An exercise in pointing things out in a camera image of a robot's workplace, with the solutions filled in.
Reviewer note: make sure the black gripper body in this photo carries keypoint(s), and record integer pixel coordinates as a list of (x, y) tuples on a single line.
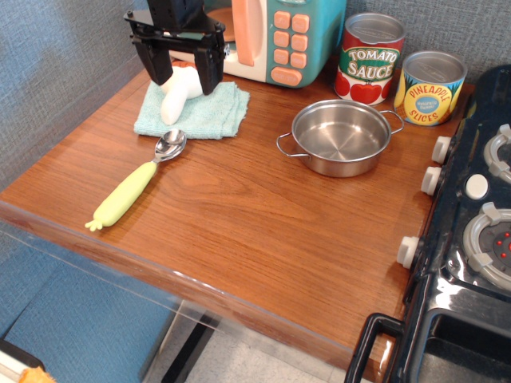
[(175, 25)]

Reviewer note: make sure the pineapple slices can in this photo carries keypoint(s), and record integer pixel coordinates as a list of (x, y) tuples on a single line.
[(429, 87)]

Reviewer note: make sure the plush brown white mushroom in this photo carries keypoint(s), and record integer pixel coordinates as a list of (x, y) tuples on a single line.
[(183, 85)]

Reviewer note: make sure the black toy stove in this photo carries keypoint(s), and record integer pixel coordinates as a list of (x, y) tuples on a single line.
[(456, 325)]

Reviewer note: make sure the orange plush item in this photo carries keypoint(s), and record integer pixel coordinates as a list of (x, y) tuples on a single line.
[(35, 375)]

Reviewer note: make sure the small stainless steel pot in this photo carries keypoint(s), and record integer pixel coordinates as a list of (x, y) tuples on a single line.
[(339, 138)]

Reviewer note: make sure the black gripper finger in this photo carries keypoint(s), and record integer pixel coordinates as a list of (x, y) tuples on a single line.
[(209, 58), (156, 60)]

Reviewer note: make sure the tomato sauce can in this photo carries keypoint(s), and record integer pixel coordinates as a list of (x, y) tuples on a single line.
[(370, 50)]

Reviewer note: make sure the spoon with yellow-green handle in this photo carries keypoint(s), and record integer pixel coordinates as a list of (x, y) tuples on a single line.
[(120, 200)]

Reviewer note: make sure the light blue folded towel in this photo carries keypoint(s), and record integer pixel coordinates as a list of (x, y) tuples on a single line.
[(211, 117)]

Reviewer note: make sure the teal toy microwave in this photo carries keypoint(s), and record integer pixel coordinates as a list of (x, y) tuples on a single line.
[(285, 43)]

